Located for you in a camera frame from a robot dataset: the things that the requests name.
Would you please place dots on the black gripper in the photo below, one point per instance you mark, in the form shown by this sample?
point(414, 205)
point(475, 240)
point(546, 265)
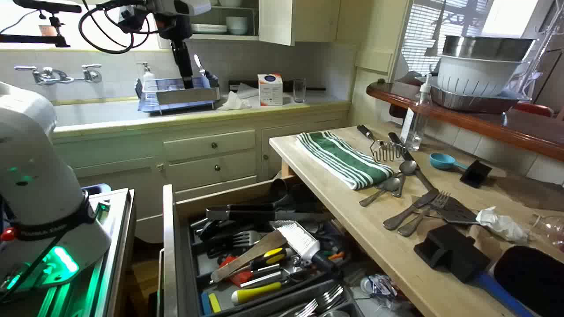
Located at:
point(177, 32)

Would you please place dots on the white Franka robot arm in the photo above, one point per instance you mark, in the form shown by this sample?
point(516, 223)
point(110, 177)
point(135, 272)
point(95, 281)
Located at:
point(36, 177)

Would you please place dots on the open wooden drawer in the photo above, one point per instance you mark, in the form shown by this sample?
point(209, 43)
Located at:
point(170, 252)

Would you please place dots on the small metal spoon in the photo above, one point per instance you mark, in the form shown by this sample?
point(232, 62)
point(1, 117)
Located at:
point(389, 186)

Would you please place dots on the clear soap dispenser bottle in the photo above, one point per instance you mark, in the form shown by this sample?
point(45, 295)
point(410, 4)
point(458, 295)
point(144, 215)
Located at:
point(149, 89)

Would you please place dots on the stack of white plates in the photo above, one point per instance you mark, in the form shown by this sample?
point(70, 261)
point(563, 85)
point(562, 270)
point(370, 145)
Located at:
point(209, 29)

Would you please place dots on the white crumpled cloth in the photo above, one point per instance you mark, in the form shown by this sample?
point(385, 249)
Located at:
point(236, 101)

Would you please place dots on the cream sink base cabinet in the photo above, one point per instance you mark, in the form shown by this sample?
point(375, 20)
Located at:
point(206, 147)

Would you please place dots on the white orange carton box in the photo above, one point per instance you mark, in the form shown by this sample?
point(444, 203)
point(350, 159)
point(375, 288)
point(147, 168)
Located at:
point(271, 90)

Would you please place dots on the white sink basin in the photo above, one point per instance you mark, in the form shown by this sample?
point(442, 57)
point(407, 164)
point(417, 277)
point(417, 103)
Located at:
point(95, 113)

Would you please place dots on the cream cabinet door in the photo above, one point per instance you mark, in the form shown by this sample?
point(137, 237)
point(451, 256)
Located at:
point(276, 20)

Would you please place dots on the clear drinking glass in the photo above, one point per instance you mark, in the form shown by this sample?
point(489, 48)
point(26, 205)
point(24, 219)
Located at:
point(301, 92)

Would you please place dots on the long black utensil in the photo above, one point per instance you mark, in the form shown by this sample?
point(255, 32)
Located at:
point(253, 214)

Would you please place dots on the metal fork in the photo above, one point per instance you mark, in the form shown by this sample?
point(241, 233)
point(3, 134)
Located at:
point(244, 238)

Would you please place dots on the metal robot cart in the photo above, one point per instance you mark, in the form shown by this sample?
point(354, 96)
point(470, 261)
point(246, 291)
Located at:
point(121, 235)

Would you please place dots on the green striped kitchen towel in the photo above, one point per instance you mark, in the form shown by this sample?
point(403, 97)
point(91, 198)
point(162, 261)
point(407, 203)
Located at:
point(345, 159)

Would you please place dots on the yellow black screwdriver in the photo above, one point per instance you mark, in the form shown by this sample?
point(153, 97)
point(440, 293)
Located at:
point(273, 256)

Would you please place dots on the wooden kitchen island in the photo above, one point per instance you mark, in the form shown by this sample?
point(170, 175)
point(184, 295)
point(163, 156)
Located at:
point(354, 212)

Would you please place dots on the blue measuring scoop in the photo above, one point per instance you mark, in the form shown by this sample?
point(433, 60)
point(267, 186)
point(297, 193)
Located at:
point(442, 161)

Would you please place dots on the grey metal table knife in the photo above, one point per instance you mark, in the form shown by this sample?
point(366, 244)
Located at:
point(415, 226)

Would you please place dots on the dark metal baking tray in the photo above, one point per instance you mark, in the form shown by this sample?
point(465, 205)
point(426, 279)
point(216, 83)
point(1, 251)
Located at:
point(470, 103)

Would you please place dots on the brown wooden bar shelf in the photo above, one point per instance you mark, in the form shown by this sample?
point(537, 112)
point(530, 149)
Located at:
point(470, 122)

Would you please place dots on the clear plastic bag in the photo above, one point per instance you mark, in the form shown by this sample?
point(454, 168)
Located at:
point(380, 288)

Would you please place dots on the steel cooking pot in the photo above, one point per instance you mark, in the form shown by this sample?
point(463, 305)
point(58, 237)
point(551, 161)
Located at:
point(488, 46)

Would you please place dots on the small black plastic stand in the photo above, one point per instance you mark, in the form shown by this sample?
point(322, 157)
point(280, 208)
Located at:
point(477, 173)

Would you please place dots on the black cloth pad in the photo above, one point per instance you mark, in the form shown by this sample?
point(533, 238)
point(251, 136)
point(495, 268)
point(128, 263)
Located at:
point(452, 252)

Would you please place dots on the crumpled white plastic wrap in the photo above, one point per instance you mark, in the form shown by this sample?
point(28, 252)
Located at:
point(500, 224)

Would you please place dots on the red lid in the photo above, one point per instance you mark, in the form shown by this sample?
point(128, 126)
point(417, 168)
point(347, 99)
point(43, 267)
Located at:
point(535, 110)

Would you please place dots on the black rounded pad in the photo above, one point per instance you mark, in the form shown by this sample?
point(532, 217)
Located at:
point(532, 279)

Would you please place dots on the chrome wall faucet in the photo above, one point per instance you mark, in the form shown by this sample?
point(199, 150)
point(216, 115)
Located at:
point(47, 75)

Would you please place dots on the black camera stand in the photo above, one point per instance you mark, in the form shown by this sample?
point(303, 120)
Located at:
point(36, 39)

